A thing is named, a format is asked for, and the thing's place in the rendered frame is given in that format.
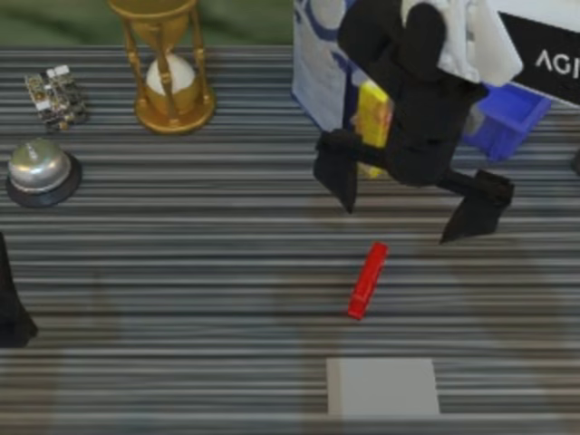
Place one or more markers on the yellow box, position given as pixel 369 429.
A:
pixel 374 115

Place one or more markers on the blue plastic bin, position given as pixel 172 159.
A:
pixel 516 120

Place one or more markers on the silver service bell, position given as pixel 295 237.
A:
pixel 38 170

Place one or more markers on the green cloth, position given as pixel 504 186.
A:
pixel 59 22

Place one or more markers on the green circuit board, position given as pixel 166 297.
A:
pixel 55 97

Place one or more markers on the gold hourglass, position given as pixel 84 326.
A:
pixel 174 86

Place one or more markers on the white and blue carton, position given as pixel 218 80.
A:
pixel 319 68

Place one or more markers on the red rectangular block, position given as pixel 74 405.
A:
pixel 368 281

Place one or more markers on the grey square pad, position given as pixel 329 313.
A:
pixel 383 386

